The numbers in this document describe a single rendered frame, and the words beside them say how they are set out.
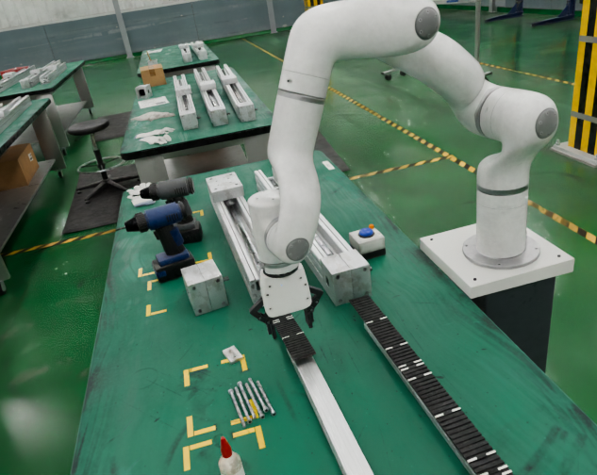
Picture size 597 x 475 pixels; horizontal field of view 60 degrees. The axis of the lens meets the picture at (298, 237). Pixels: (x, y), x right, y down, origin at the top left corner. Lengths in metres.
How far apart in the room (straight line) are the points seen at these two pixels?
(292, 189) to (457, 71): 0.43
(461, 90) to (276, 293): 0.57
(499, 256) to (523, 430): 0.51
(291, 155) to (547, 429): 0.66
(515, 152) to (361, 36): 0.46
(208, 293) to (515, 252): 0.78
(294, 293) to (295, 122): 0.36
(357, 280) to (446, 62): 0.54
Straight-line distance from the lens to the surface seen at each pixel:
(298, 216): 0.92
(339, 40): 0.97
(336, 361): 1.16
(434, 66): 1.11
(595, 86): 4.33
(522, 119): 1.21
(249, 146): 3.14
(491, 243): 1.39
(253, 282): 1.32
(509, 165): 1.28
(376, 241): 1.48
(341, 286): 1.29
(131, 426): 1.15
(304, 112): 0.95
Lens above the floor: 1.54
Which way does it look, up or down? 27 degrees down
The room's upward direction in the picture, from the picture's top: 9 degrees counter-clockwise
